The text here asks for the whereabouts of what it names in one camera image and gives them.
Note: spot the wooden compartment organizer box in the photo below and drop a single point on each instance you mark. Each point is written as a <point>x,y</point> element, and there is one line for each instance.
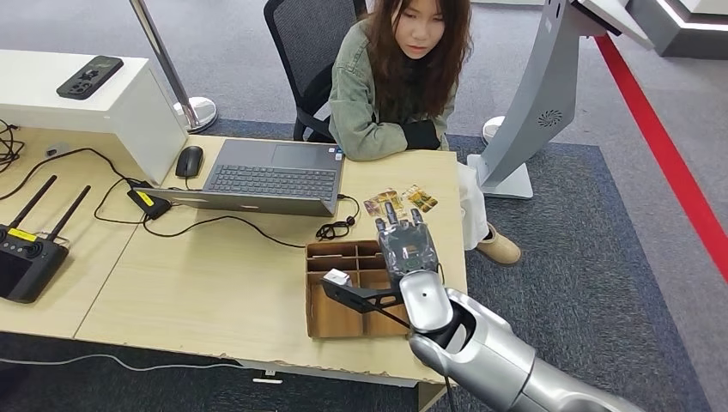
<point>335,313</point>

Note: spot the gold patterned key card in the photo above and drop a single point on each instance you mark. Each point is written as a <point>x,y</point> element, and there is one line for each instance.
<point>392,198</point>

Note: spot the black office chair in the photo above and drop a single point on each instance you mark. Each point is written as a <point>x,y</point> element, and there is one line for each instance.
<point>301,34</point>

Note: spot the black computer mouse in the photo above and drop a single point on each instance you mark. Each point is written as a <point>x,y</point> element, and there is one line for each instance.
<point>189,161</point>

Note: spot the black smartphone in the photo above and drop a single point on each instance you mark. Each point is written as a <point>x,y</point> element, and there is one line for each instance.
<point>89,77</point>

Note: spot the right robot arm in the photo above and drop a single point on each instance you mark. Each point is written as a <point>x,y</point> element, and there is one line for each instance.
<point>489,364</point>

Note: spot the white cabinet box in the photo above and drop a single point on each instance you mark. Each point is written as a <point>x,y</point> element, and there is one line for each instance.
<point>136,119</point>

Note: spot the black remote controller with antennas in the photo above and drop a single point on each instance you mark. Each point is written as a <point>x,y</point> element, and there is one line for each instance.
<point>28,267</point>

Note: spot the chrome stanchion pole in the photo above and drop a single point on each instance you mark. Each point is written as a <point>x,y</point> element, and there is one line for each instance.
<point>165,62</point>

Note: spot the tan boot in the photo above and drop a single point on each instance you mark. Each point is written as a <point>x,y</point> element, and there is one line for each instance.
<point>500,250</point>

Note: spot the gold ID card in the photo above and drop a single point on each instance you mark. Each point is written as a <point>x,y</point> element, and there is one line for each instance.
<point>424,199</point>

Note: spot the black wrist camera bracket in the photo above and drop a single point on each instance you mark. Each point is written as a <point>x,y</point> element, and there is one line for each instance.
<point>352,294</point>

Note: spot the person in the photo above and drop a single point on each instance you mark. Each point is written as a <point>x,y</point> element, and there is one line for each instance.
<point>352,96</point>

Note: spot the dark grey rug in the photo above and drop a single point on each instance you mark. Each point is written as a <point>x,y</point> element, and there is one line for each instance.
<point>597,244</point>

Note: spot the white round base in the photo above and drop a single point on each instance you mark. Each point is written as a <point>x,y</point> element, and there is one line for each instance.
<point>492,129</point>

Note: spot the black power adapter yellow label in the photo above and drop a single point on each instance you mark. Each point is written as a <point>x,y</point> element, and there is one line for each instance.
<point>149,202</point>

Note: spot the grey laptop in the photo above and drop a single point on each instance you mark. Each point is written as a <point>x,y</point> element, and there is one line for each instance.
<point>273,182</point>

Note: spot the white grey display platform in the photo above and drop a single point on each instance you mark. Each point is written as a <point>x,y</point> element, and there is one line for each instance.
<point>682,34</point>

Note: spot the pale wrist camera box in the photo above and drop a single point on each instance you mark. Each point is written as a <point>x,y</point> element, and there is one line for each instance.
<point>337,277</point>

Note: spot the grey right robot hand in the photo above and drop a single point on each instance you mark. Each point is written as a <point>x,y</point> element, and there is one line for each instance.
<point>408,250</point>

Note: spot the person's right forearm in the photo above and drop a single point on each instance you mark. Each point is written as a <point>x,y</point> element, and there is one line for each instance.
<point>370,142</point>

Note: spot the grey kiosk stand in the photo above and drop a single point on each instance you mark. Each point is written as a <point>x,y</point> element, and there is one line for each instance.
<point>540,85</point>

